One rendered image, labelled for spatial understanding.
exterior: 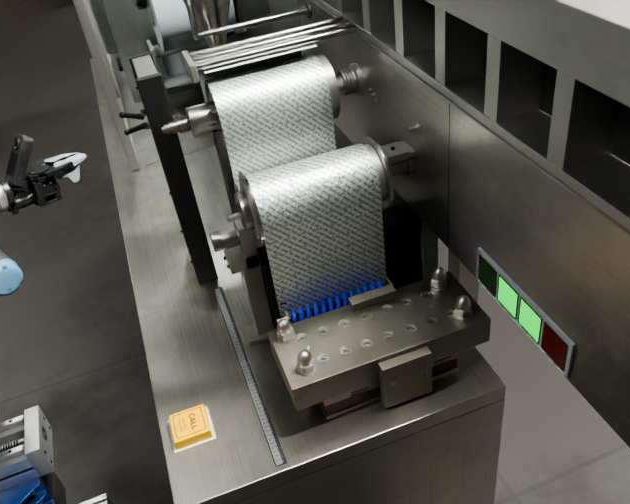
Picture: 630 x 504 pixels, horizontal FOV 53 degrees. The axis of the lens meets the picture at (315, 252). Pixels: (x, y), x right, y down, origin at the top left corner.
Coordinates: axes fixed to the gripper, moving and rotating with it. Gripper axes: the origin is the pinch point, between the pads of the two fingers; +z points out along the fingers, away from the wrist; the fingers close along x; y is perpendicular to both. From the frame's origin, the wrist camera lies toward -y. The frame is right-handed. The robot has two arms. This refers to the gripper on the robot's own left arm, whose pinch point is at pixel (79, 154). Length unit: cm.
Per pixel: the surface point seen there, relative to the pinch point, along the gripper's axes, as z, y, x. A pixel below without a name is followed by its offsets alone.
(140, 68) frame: 8.4, -22.2, 22.1
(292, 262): 7, 8, 65
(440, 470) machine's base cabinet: 15, 52, 95
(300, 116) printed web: 27, -12, 49
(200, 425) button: -19, 33, 63
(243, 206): 2, -5, 59
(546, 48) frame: 14, -37, 107
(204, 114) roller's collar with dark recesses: 12.4, -14.0, 36.4
